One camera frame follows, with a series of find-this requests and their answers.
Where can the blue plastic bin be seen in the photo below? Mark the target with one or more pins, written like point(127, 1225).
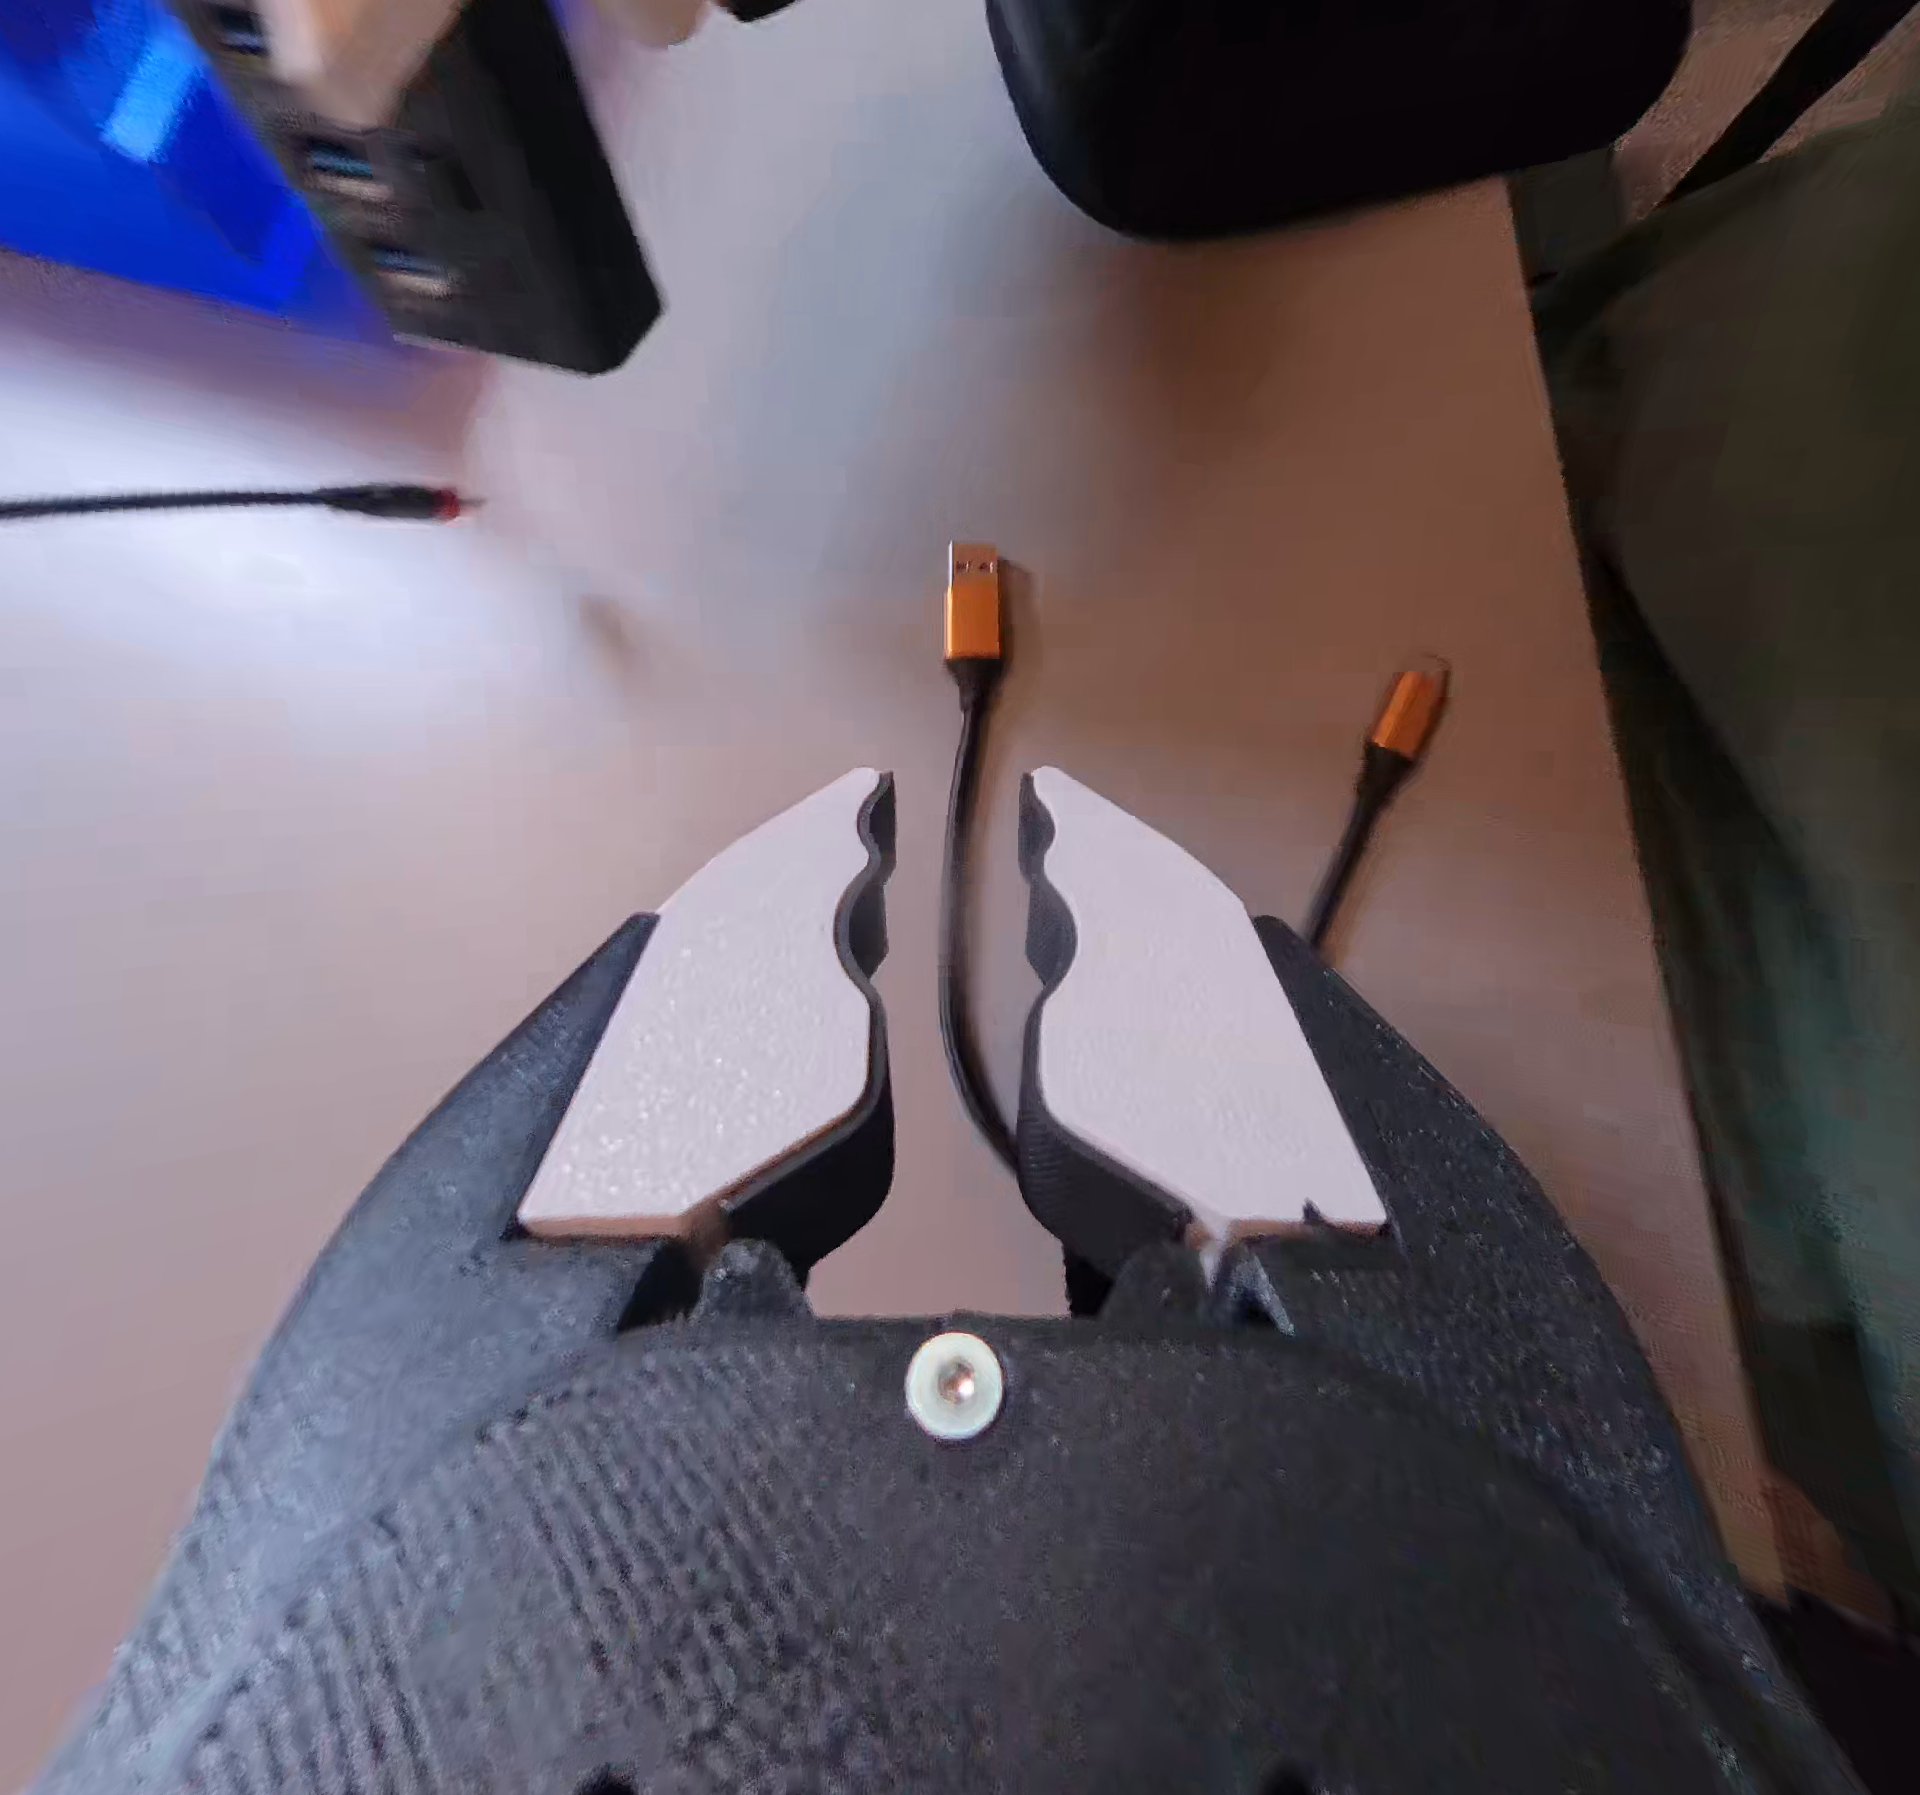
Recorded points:
point(120, 145)

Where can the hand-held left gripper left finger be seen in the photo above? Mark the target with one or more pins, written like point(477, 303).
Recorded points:
point(720, 1061)

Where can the large black USB hub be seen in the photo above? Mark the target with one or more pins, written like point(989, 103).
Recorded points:
point(525, 221)

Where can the black chair armrest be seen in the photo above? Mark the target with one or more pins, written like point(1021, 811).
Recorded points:
point(1274, 41)

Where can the person's green sweatshirt torso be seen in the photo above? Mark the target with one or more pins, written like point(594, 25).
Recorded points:
point(1771, 777)

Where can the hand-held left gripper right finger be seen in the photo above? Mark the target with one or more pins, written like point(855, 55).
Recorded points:
point(1185, 1077)

